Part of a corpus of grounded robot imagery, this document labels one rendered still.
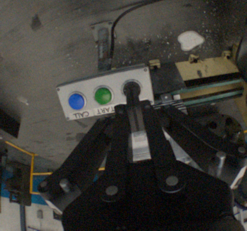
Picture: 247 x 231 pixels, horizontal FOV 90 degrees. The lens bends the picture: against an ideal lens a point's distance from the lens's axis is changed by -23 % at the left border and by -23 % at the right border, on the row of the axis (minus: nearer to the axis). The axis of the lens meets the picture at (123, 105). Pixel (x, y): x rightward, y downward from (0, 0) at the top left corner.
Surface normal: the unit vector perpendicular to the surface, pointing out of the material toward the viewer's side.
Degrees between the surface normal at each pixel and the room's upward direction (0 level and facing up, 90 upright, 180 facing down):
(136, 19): 0
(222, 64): 90
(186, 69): 90
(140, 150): 88
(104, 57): 90
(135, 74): 35
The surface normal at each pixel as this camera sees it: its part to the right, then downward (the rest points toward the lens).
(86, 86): -0.01, 0.36
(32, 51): 0.11, 0.81
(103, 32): -0.18, -0.55
